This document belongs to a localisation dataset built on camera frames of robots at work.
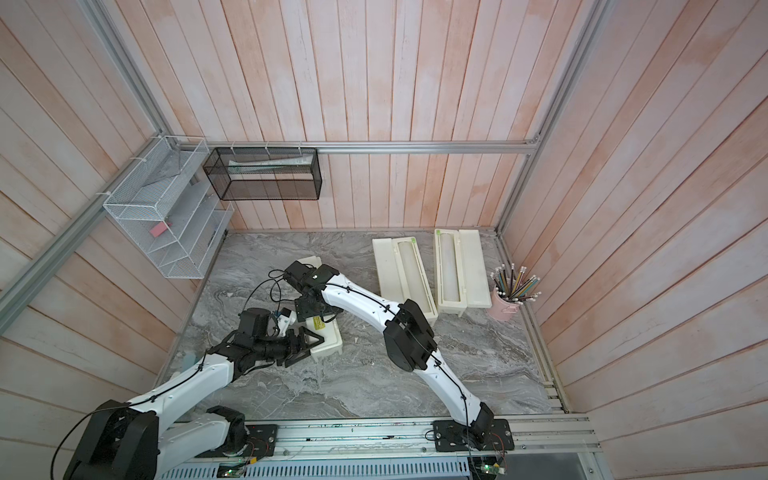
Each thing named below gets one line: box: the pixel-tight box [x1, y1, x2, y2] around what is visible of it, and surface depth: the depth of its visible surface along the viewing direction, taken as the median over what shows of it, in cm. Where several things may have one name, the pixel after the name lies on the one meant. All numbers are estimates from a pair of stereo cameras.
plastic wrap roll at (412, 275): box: [399, 240, 431, 312], surface depth 100 cm
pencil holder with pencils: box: [488, 263, 542, 321], surface depth 92 cm
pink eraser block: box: [149, 221, 168, 238], surface depth 84 cm
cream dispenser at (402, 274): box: [372, 236, 439, 323], surface depth 103 cm
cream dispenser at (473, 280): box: [434, 229, 492, 317], surface depth 100 cm
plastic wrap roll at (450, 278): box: [440, 232, 460, 302], surface depth 101 cm
